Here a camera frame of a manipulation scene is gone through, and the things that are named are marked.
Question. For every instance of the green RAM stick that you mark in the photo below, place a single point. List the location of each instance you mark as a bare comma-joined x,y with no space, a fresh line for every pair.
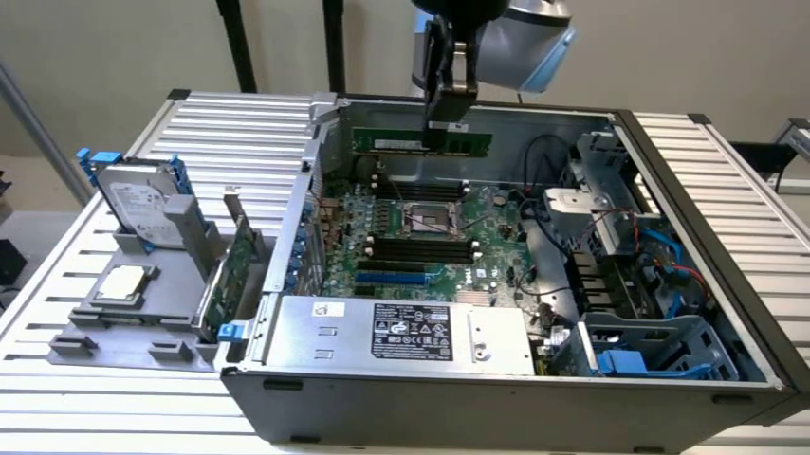
469,142

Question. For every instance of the metal CPU socket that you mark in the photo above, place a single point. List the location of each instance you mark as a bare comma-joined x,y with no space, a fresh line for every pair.
425,217

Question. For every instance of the grey disk bay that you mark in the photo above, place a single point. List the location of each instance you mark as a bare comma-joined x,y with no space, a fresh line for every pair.
690,341

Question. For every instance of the black box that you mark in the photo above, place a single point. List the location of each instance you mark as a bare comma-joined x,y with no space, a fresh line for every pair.
10,260

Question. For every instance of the silver power supply unit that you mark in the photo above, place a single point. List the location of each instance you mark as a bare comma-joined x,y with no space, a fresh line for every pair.
354,341

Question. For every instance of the black RAM slot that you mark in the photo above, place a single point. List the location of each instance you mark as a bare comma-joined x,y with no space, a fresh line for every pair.
421,187
421,241
421,182
421,248
421,197
421,261
421,254
421,193

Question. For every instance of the blue case latch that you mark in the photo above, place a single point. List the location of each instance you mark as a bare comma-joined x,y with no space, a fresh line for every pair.
231,332

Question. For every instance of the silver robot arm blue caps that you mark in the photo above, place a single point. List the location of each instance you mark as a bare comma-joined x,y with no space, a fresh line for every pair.
532,42

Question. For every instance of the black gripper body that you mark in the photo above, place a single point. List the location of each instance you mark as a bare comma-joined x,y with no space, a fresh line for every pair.
462,12

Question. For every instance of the long black expansion slot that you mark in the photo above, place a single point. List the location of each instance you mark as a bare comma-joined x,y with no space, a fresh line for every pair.
389,267

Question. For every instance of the silver chipset heat sink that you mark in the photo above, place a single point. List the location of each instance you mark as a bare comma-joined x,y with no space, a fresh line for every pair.
474,298

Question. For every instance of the blue expansion slot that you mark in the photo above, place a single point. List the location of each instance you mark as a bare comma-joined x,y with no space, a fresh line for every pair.
389,278

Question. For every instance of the blue disk bay latch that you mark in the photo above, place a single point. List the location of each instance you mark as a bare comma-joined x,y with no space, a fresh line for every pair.
624,364

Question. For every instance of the black stand pole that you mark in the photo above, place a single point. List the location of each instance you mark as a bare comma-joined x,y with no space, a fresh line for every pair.
334,42
238,42

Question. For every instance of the short black expansion slot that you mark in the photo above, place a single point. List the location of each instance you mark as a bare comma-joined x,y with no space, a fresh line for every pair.
367,291

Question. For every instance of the grey device with black base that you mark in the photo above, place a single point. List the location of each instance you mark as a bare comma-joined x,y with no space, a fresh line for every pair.
794,142

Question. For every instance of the green motherboard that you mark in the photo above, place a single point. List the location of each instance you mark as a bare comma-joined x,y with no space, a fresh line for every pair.
494,256

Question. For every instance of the grey parts rack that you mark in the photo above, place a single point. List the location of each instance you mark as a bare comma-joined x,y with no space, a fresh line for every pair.
127,332

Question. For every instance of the silver CPU chip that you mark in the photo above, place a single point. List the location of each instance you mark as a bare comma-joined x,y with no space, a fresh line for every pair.
126,283

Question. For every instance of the silver hard disk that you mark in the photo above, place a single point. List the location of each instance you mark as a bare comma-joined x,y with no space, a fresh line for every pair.
137,208

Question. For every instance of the green graphics card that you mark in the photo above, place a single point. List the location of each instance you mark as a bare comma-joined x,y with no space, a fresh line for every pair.
238,265

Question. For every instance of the black open PC case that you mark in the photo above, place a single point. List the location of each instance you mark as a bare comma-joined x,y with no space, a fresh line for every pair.
506,407

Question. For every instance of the metal drive cage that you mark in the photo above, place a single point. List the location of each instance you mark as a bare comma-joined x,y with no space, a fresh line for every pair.
598,199

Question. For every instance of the grey slanted frame bar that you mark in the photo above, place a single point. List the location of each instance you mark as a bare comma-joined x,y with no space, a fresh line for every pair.
38,128

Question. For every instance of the blue disk carrier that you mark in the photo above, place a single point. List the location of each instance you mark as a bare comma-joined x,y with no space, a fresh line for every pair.
181,175

